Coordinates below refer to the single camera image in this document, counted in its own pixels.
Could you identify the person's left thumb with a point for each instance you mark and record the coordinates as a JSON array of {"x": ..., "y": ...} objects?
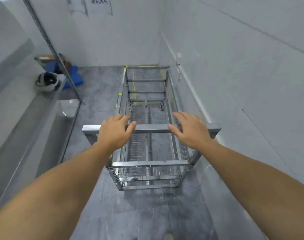
[{"x": 132, "y": 128}]

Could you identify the person's left forearm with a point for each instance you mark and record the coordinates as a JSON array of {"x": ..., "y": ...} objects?
[{"x": 54, "y": 192}]

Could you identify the person's right forearm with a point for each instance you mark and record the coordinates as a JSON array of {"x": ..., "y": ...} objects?
[{"x": 256, "y": 189}]

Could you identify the small white paper sign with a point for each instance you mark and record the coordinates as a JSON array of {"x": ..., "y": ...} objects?
[{"x": 77, "y": 4}]

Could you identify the brown cardboard box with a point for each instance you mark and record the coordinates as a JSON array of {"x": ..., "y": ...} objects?
[{"x": 48, "y": 58}]

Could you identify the blue foam mat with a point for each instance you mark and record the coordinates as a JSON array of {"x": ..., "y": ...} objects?
[{"x": 75, "y": 76}]

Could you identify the large white paper sign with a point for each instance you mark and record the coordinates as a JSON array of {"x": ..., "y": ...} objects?
[{"x": 99, "y": 4}]

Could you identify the person's left hand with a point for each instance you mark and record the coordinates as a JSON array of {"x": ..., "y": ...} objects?
[{"x": 113, "y": 133}]

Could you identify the person's right hand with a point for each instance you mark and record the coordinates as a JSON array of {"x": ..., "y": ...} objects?
[{"x": 193, "y": 133}]

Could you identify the grey metal shelf upright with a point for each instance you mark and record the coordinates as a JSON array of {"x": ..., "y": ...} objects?
[{"x": 50, "y": 46}]

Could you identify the person's right thumb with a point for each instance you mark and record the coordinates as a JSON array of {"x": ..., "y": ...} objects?
[{"x": 174, "y": 129}]

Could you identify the white wall conduit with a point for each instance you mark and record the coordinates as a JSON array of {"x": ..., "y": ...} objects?
[{"x": 182, "y": 72}]

